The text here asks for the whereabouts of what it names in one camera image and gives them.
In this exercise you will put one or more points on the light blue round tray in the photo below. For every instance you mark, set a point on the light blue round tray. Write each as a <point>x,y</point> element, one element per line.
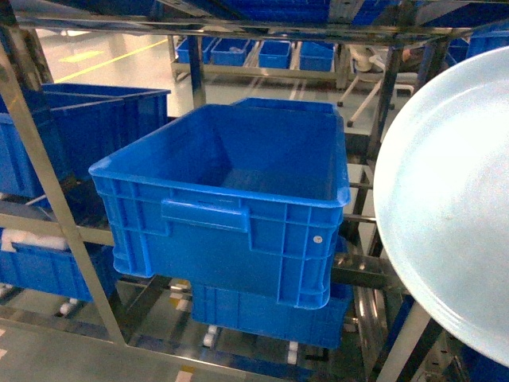
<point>441,200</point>

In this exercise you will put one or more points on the blue crate on shelf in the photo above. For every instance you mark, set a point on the blue crate on shelf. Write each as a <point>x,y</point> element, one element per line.
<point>241,198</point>

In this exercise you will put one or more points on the blue crate left shelf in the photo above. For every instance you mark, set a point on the blue crate left shelf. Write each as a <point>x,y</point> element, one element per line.
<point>86,128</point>

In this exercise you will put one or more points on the steel shelf rack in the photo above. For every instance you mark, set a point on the steel shelf rack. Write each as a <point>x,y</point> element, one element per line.
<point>432,24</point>

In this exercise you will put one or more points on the blue crate behind middle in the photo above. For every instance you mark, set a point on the blue crate behind middle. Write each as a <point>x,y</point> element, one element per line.
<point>284,104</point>

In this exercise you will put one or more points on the low rack with bins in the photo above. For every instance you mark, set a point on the low rack with bins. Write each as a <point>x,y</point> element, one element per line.
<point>337,74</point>

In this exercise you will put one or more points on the blue crate left rear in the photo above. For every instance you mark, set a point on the blue crate left rear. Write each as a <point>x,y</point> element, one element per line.
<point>145,109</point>

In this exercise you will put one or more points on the white stool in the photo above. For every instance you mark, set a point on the white stool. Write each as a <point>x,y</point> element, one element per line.
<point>367,63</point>

